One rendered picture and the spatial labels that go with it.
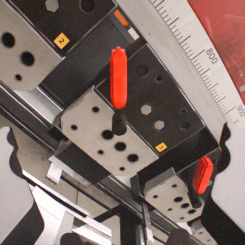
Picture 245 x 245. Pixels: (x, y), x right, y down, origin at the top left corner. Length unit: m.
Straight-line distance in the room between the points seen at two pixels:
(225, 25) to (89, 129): 0.22
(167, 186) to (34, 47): 0.30
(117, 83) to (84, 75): 0.62
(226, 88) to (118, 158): 0.19
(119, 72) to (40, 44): 0.10
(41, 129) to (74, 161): 0.31
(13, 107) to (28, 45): 0.41
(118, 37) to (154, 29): 0.55
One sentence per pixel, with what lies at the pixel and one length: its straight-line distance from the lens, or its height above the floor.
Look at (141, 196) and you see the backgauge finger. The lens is 0.74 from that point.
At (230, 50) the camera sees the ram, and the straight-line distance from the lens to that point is 0.27.
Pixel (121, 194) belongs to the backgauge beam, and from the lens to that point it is 0.80.
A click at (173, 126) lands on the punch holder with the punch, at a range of 0.28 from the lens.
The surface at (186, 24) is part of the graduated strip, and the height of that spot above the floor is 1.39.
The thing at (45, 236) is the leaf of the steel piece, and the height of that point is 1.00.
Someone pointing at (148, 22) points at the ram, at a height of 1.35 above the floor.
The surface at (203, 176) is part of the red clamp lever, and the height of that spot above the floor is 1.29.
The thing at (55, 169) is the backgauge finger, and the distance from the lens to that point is 0.49.
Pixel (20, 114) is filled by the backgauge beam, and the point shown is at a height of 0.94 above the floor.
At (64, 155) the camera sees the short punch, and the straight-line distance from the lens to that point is 0.35.
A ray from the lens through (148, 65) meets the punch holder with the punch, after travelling 0.23.
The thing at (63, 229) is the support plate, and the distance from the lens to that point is 0.44.
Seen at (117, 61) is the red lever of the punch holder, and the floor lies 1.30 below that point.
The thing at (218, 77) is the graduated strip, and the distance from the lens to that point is 0.27.
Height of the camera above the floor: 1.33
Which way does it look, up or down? 17 degrees down
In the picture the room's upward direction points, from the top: 53 degrees clockwise
